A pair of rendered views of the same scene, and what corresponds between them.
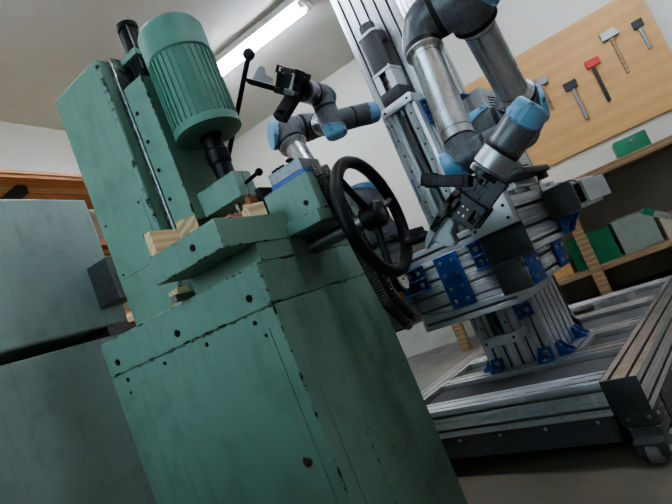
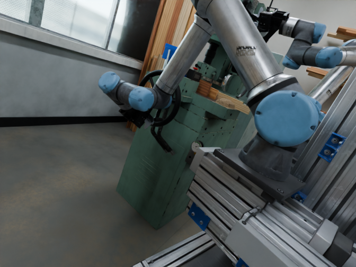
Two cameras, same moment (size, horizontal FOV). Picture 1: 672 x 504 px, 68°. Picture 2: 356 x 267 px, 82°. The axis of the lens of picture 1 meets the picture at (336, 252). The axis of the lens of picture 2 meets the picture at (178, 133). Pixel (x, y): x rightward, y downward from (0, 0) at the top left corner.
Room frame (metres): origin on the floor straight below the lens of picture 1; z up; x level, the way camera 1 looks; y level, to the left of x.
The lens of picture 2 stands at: (1.25, -1.16, 1.00)
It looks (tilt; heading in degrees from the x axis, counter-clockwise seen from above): 17 degrees down; 89
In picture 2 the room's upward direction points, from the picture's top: 22 degrees clockwise
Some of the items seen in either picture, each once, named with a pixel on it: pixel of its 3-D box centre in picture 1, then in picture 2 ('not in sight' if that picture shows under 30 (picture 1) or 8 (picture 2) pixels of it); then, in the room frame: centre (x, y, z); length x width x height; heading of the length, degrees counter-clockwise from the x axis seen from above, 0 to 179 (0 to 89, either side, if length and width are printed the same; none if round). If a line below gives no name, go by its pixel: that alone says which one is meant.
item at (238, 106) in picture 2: not in sight; (208, 92); (1.34, 0.14, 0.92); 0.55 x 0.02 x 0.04; 150
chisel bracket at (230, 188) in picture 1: (228, 197); (205, 71); (1.27, 0.20, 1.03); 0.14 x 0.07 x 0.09; 60
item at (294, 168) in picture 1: (298, 173); (186, 71); (1.17, 0.01, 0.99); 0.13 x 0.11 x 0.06; 150
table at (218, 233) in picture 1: (288, 232); (186, 93); (1.21, 0.09, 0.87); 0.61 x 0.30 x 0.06; 150
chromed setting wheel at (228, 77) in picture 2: not in sight; (227, 82); (1.43, 0.24, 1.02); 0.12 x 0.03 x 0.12; 60
